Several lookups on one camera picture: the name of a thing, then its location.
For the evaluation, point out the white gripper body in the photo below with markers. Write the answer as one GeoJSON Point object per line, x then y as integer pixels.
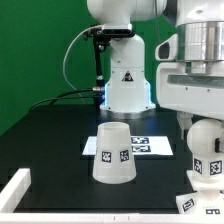
{"type": "Point", "coordinates": [199, 94]}

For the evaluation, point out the white lamp bulb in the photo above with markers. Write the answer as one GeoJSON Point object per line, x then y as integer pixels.
{"type": "Point", "coordinates": [201, 140]}

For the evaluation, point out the white lamp base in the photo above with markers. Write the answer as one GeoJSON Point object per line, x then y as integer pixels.
{"type": "Point", "coordinates": [207, 199]}

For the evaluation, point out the white lamp shade cone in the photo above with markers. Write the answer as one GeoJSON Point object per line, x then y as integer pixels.
{"type": "Point", "coordinates": [114, 161]}

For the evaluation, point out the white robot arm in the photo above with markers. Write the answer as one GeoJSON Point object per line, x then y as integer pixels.
{"type": "Point", "coordinates": [200, 30]}

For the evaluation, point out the white marker sheet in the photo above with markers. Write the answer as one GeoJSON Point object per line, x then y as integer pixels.
{"type": "Point", "coordinates": [141, 145]}

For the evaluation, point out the white table border frame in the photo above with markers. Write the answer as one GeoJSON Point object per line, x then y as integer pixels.
{"type": "Point", "coordinates": [15, 189]}

